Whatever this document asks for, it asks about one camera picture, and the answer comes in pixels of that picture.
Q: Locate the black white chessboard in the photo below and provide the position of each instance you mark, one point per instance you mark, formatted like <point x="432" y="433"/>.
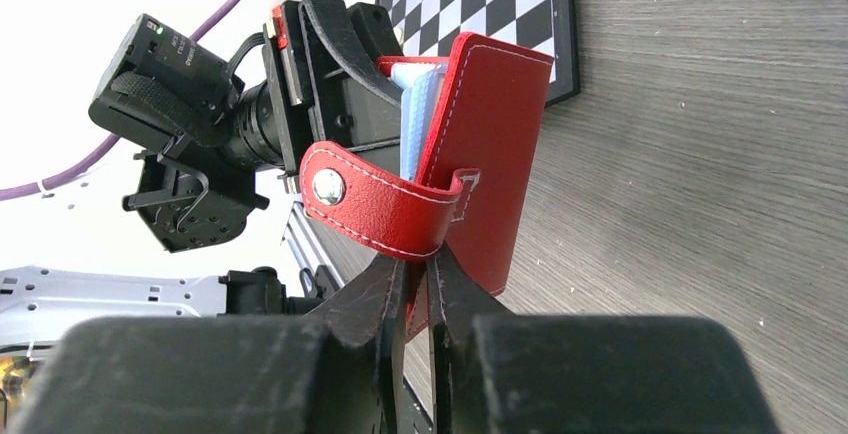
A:
<point x="429" y="28"/>

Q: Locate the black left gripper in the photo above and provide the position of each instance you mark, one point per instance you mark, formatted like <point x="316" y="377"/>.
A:
<point x="310" y="76"/>

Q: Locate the red leather card holder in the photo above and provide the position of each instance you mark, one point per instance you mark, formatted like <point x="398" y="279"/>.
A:
<point x="463" y="206"/>

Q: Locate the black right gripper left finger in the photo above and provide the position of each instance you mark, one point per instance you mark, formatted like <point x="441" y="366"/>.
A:
<point x="337" y="369"/>

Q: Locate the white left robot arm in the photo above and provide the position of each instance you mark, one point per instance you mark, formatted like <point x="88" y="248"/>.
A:
<point x="135" y="237"/>

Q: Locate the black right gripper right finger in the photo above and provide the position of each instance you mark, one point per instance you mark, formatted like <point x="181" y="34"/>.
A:
<point x="494" y="371"/>

